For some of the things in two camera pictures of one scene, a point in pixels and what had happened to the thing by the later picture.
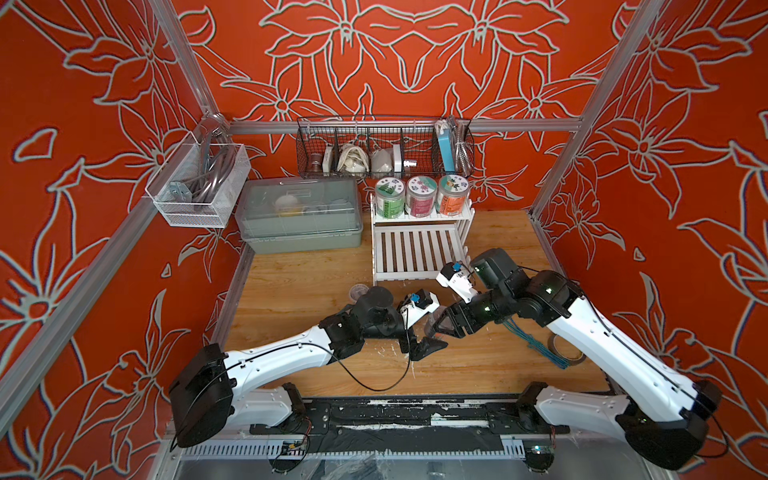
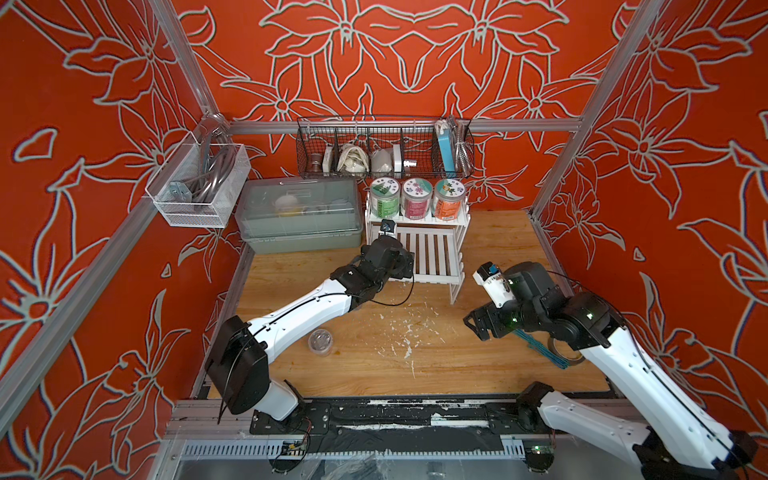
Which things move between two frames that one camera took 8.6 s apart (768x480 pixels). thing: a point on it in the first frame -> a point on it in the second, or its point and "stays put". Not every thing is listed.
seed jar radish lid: x=453 y=194 stays put
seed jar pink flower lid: x=421 y=191 stays put
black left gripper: x=426 y=348 -> x=401 y=270
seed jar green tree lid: x=390 y=197 stays put
